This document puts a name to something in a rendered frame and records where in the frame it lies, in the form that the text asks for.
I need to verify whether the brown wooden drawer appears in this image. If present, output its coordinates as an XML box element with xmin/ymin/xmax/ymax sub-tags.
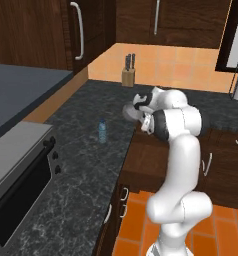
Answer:
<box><xmin>118</xmin><ymin>121</ymin><xmax>206</xmax><ymax>195</ymax></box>

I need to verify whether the dark wood wall cupboard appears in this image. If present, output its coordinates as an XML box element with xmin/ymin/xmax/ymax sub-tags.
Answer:
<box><xmin>115</xmin><ymin>0</ymin><xmax>233</xmax><ymax>50</ymax></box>

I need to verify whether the brown wooden base cupboard front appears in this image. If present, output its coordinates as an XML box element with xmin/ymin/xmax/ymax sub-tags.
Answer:
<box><xmin>198</xmin><ymin>127</ymin><xmax>238</xmax><ymax>212</ymax></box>

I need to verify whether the dark wood base cupboard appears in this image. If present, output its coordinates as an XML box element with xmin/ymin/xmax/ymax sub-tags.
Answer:
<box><xmin>91</xmin><ymin>182</ymin><xmax>131</xmax><ymax>256</ymax></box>

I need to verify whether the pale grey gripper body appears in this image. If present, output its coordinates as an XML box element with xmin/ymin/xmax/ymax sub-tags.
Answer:
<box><xmin>121</xmin><ymin>102</ymin><xmax>144</xmax><ymax>124</ymax></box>

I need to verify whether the clear plastic water bottle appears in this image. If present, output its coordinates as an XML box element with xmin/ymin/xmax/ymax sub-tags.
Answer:
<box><xmin>97</xmin><ymin>118</ymin><xmax>108</xmax><ymax>145</ymax></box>

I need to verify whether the silver base cupboard handle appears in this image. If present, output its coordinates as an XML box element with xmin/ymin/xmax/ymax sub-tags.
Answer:
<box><xmin>103</xmin><ymin>203</ymin><xmax>113</xmax><ymax>225</ymax></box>

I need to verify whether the black framed window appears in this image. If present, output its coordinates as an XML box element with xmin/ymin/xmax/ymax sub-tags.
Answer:
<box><xmin>214</xmin><ymin>0</ymin><xmax>238</xmax><ymax>73</ymax></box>

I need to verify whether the silver toaster oven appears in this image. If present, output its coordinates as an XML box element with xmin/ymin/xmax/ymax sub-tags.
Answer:
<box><xmin>0</xmin><ymin>120</ymin><xmax>63</xmax><ymax>250</ymax></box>

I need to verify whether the small silver cupboard handle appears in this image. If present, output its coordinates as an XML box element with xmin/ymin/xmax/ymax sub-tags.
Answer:
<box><xmin>120</xmin><ymin>187</ymin><xmax>130</xmax><ymax>202</ymax></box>
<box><xmin>119</xmin><ymin>203</ymin><xmax>128</xmax><ymax>219</ymax></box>

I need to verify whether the dark grey flat appliance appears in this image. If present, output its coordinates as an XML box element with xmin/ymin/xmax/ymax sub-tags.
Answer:
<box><xmin>0</xmin><ymin>63</ymin><xmax>74</xmax><ymax>145</ymax></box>

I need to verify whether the wooden knife block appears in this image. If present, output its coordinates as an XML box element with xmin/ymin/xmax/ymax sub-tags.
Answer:
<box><xmin>121</xmin><ymin>67</ymin><xmax>137</xmax><ymax>88</ymax></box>

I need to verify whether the long curved silver cupboard handle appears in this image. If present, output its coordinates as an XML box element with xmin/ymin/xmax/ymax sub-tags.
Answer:
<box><xmin>69</xmin><ymin>1</ymin><xmax>85</xmax><ymax>61</ymax></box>

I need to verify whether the tall dark wood cupboard door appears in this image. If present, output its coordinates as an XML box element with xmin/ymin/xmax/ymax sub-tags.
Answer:
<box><xmin>0</xmin><ymin>0</ymin><xmax>117</xmax><ymax>75</ymax></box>

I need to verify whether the straight silver cupboard handle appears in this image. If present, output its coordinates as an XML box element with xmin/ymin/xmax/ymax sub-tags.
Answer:
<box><xmin>153</xmin><ymin>0</ymin><xmax>161</xmax><ymax>36</ymax></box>

